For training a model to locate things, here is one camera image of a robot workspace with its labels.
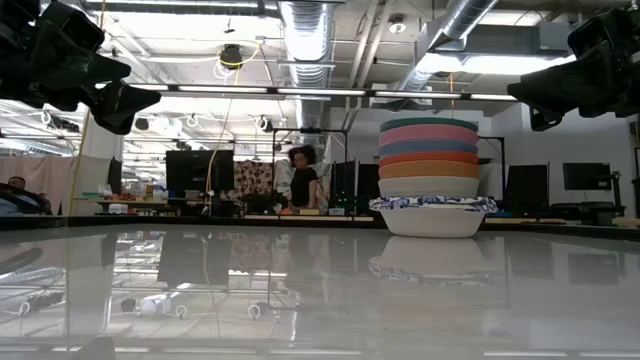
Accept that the silver ventilation duct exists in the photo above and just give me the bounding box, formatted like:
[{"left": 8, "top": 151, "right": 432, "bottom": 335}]
[
  {"left": 399, "top": 0, "right": 501, "bottom": 96},
  {"left": 278, "top": 0, "right": 337, "bottom": 156}
]

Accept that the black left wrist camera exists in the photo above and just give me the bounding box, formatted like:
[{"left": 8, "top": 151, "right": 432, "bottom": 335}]
[{"left": 39, "top": 3, "right": 106, "bottom": 55}]

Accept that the teal green plastic bowl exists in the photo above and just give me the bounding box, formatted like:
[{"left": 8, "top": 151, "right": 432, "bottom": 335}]
[{"left": 378, "top": 116, "right": 480, "bottom": 134}]

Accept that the black ceiling camera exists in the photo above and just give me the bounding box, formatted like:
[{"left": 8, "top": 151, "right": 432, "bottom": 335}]
[{"left": 218, "top": 43, "right": 245, "bottom": 71}]

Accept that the black panel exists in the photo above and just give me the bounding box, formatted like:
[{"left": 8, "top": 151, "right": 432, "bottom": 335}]
[
  {"left": 504, "top": 163, "right": 550, "bottom": 215},
  {"left": 355, "top": 163, "right": 384, "bottom": 201},
  {"left": 329, "top": 160, "right": 357, "bottom": 211}
]

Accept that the cream white bowl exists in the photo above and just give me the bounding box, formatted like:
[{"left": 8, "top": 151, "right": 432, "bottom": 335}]
[{"left": 377, "top": 175, "right": 481, "bottom": 199}]

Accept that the blue patterned paper bowl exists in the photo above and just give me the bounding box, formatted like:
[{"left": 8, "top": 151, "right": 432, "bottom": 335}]
[
  {"left": 368, "top": 200, "right": 499, "bottom": 239},
  {"left": 369, "top": 194, "right": 497, "bottom": 204}
]

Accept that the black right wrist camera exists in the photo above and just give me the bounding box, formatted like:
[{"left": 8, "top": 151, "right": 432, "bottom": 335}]
[{"left": 567, "top": 14, "right": 619, "bottom": 59}]

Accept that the grey rectangular air duct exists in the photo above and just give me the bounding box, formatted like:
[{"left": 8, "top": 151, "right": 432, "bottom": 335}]
[{"left": 467, "top": 22, "right": 571, "bottom": 56}]

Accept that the brown floral cloth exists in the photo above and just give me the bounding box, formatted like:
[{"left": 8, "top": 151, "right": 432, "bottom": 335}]
[{"left": 233, "top": 159, "right": 274, "bottom": 201}]

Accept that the thin yellow cable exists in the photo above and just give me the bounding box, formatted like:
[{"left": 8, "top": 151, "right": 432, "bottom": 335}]
[{"left": 203, "top": 67, "right": 239, "bottom": 214}]

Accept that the black metal frame stand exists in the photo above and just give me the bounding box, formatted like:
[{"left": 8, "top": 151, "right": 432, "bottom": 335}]
[
  {"left": 271, "top": 127, "right": 350, "bottom": 217},
  {"left": 476, "top": 134, "right": 506, "bottom": 201}
]

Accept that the black monitor pole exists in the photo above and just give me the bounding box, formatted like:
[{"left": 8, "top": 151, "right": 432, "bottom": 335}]
[{"left": 609, "top": 169, "right": 624, "bottom": 211}]

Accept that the beige curtain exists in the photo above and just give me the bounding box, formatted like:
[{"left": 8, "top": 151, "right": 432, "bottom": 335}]
[{"left": 0, "top": 155, "right": 112, "bottom": 217}]

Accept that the red plastic bowl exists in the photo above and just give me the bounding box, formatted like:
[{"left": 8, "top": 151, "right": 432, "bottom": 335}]
[{"left": 378, "top": 151, "right": 480, "bottom": 168}]

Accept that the orange plastic bowl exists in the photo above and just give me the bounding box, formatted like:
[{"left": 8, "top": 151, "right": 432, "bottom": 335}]
[{"left": 378, "top": 159, "right": 481, "bottom": 181}]

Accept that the marbled blue cloth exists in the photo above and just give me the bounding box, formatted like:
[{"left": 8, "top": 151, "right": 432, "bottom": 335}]
[{"left": 273, "top": 159, "right": 332, "bottom": 216}]

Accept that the pink plastic bowl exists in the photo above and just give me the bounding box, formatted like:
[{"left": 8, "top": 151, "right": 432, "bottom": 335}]
[{"left": 378, "top": 124, "right": 480, "bottom": 147}]

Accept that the black table frame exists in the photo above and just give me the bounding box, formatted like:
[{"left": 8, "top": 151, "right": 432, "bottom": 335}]
[{"left": 0, "top": 213, "right": 640, "bottom": 242}]

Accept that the black monitor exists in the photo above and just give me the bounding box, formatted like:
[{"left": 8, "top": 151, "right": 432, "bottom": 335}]
[
  {"left": 562, "top": 162, "right": 613, "bottom": 192},
  {"left": 164, "top": 149, "right": 235, "bottom": 200}
]

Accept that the blue plastic bowl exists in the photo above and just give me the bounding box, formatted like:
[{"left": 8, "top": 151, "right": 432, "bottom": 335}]
[{"left": 378, "top": 139, "right": 480, "bottom": 157}]

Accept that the cluttered work table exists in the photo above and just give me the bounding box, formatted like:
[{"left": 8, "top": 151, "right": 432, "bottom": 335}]
[{"left": 74, "top": 184, "right": 181, "bottom": 216}]

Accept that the ceiling strip light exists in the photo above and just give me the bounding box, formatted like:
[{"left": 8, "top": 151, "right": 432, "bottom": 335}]
[{"left": 94, "top": 81, "right": 521, "bottom": 104}]

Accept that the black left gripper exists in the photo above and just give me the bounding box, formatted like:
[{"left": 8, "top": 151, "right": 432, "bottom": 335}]
[{"left": 0, "top": 19, "right": 163, "bottom": 136}]

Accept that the person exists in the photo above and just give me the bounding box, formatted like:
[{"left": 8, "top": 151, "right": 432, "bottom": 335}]
[
  {"left": 0, "top": 175, "right": 54, "bottom": 217},
  {"left": 287, "top": 143, "right": 321, "bottom": 211}
]

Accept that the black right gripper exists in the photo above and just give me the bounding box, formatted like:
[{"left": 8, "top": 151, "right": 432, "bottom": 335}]
[{"left": 506, "top": 33, "right": 640, "bottom": 133}]

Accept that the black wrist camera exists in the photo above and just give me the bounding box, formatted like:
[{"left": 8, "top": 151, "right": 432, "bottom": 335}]
[
  {"left": 39, "top": 3, "right": 106, "bottom": 55},
  {"left": 567, "top": 14, "right": 619, "bottom": 59}
]

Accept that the black desk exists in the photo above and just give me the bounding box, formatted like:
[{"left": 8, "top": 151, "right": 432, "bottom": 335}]
[{"left": 548, "top": 201, "right": 627, "bottom": 227}]

